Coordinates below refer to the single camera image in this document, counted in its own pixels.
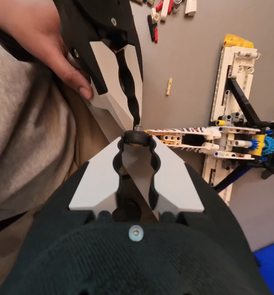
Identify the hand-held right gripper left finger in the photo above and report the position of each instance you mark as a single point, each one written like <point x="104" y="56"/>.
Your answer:
<point x="95" y="184"/>

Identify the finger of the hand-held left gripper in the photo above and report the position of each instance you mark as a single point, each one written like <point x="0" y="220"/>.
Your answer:
<point x="114" y="92"/>
<point x="134" y="71"/>

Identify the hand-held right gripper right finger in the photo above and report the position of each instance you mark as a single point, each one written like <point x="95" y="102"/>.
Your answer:
<point x="176" y="184"/>

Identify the tan lego pin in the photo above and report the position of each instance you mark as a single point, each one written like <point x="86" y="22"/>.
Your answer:
<point x="169" y="87"/>

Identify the black lego wheel yellow hub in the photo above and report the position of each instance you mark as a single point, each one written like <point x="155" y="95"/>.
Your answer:
<point x="137" y="138"/>

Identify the zebra striped lego aircraft model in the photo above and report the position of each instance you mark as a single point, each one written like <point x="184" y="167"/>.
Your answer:
<point x="220" y="138"/>

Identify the pile of loose lego pieces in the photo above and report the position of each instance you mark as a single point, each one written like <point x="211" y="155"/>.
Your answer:
<point x="165" y="9"/>

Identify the person's left hand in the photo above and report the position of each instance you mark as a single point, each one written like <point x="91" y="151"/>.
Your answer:
<point x="35" y="27"/>

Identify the person's grey sweatshirt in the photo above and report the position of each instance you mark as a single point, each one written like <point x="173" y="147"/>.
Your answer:
<point x="24" y="126"/>

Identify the blue plastic bin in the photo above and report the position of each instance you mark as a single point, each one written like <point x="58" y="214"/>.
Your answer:
<point x="270" y="265"/>

